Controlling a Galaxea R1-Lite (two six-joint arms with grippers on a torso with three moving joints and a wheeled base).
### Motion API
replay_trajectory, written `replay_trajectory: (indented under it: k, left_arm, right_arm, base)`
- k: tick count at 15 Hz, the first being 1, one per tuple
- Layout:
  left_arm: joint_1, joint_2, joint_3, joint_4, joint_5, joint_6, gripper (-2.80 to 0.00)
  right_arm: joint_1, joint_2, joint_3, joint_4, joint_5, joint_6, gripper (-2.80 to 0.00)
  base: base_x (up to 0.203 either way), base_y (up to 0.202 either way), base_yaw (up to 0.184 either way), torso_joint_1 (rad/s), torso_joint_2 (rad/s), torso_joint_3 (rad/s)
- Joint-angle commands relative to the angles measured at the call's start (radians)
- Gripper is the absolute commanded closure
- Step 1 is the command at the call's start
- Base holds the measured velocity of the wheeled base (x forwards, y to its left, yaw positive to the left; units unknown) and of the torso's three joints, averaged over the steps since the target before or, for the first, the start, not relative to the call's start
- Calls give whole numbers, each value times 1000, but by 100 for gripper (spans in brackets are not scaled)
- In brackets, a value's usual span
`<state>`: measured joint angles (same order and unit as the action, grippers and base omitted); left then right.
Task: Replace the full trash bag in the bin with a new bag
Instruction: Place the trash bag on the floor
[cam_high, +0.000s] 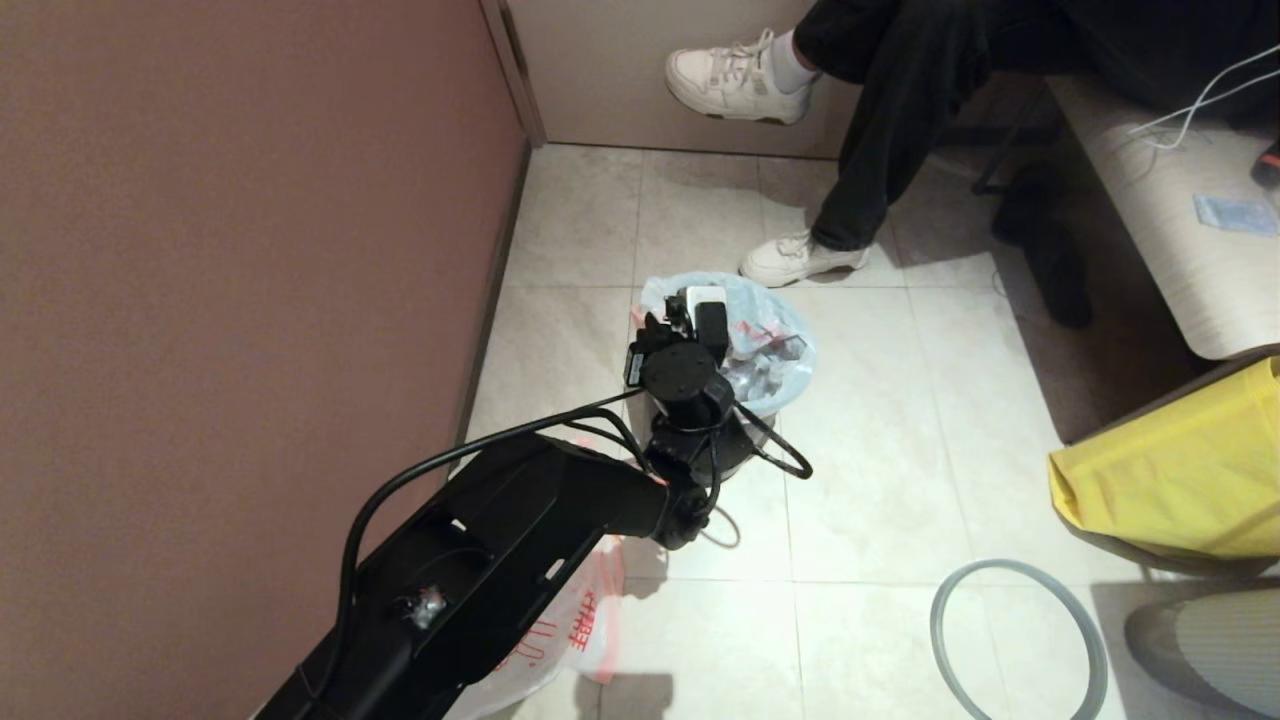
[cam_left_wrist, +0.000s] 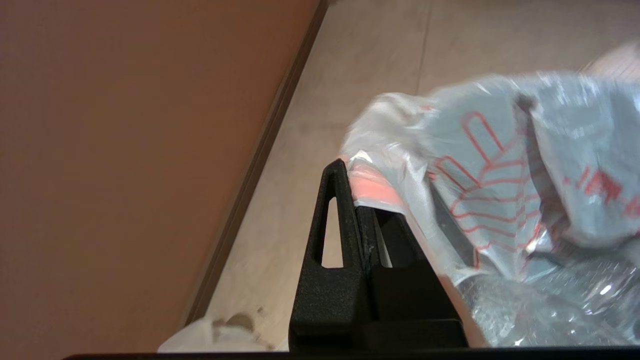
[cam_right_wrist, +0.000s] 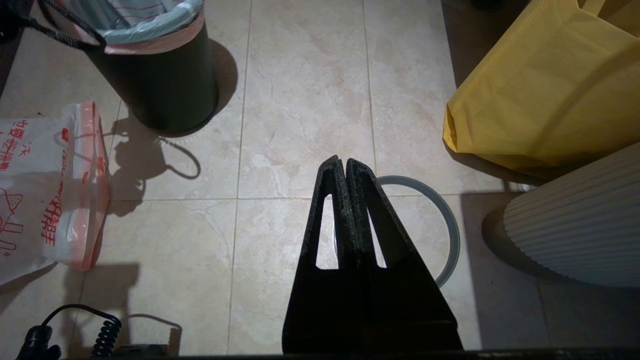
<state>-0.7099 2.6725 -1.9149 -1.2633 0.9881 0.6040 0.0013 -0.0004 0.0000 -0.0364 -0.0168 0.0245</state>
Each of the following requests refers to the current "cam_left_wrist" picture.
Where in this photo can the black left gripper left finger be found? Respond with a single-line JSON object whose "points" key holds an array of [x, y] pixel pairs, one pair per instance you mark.
{"points": [[320, 310]]}

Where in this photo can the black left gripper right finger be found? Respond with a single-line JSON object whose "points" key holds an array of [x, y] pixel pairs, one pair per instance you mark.
{"points": [[405, 305]]}

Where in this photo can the clear plastic bottle grey cap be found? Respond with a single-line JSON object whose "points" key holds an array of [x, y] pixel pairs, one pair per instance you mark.
{"points": [[525, 310]]}

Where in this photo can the white red-printed plastic bag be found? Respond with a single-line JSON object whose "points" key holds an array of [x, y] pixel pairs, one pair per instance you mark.
{"points": [[210, 335]]}

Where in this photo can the white garbage bag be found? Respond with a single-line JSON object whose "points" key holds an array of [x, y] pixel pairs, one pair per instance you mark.
{"points": [[500, 150]]}

